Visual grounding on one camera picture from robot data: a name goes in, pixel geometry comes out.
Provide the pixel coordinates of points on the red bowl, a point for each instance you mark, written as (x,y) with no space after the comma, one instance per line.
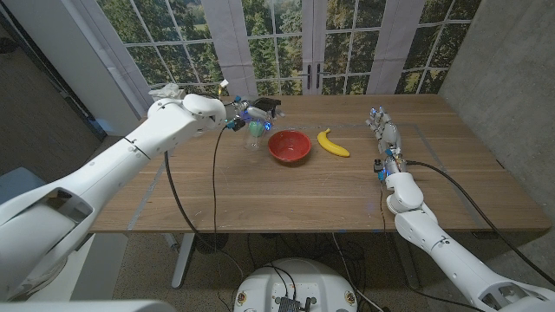
(289,145)

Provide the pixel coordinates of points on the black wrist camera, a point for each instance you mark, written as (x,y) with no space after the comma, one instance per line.
(236,125)
(379,167)

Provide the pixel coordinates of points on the clear spray bottle black trigger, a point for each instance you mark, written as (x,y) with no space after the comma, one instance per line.
(266,103)

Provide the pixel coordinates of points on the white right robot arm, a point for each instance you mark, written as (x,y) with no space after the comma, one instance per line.
(433,242)

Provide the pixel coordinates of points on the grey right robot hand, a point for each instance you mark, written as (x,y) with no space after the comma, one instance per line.
(389,134)

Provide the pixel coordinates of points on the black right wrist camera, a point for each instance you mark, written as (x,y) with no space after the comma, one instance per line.
(379,167)

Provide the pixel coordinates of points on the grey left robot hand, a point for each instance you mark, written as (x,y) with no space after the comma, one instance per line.
(256,113)

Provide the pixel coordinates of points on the black round floor fan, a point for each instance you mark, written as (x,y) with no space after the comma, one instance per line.
(217,242)

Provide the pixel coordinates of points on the white table leg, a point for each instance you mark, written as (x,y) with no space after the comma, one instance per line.
(182,260)

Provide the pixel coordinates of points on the yellow toy banana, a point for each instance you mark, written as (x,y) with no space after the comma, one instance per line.
(331,146)

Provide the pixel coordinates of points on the white floor platform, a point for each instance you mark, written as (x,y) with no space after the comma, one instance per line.
(69,281)

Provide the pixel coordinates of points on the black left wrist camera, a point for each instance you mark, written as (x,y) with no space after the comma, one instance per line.
(236,125)

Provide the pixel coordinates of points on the white robot torso base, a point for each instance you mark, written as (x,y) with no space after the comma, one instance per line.
(299,277)

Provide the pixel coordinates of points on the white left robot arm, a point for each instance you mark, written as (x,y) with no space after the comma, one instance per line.
(108,160)

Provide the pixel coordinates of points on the white tissue box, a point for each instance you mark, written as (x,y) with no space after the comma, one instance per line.
(167,91)

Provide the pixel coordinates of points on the printed window backdrop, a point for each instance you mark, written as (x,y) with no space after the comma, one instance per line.
(277,43)

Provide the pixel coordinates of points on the grey table leg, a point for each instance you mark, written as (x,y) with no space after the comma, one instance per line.
(407,268)

